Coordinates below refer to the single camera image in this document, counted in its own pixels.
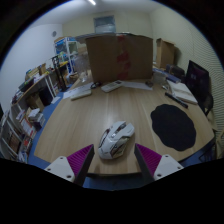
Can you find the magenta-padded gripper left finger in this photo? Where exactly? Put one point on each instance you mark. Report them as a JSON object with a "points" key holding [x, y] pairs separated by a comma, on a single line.
{"points": [[61, 166]]}

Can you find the black office chair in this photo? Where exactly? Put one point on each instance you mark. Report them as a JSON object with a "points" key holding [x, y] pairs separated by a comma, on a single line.
{"points": [[197, 80]]}

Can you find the white computer mouse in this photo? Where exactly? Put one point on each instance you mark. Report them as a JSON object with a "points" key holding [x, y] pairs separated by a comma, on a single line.
{"points": [[116, 139]]}

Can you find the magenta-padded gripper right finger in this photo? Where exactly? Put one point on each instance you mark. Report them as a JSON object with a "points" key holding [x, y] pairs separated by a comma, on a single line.
{"points": [[166, 166]]}

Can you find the black scalloped mouse pad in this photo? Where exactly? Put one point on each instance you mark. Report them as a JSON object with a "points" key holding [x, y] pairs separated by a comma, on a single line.
{"points": [[173, 126]]}

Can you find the blue book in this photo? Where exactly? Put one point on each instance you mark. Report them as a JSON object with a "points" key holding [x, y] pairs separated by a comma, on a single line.
{"points": [[168, 76]]}

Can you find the ceiling tube light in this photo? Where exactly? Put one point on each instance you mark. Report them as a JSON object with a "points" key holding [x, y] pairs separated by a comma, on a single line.
{"points": [[92, 2]]}

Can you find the small brown cardboard box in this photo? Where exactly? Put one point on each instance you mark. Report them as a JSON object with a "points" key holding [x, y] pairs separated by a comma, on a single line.
{"points": [[164, 53]]}

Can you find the large brown cardboard box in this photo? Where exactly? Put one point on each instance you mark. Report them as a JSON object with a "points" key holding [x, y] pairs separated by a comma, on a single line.
{"points": [[113, 58]]}

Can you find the round wall clock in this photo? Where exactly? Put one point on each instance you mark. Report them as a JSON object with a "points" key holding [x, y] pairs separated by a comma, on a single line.
{"points": [[54, 33]]}

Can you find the open white book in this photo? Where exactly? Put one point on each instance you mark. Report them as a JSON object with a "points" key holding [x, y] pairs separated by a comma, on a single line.
{"points": [[182, 91]]}

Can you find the grey door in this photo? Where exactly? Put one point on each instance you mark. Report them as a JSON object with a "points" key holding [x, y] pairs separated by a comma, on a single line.
{"points": [[104, 24]]}

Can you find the black marker pen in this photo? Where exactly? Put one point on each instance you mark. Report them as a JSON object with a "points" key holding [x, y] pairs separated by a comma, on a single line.
{"points": [[176, 100]]}

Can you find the cluttered shelf unit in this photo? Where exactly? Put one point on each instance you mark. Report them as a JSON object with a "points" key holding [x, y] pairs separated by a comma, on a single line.
{"points": [[20, 130]]}

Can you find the blue and white cabinet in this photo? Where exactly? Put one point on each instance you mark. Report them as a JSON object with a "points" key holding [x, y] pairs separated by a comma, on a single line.
{"points": [[65, 50]]}

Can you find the white power strip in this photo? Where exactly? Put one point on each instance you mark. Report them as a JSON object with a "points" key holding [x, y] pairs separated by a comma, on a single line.
{"points": [[81, 94]]}

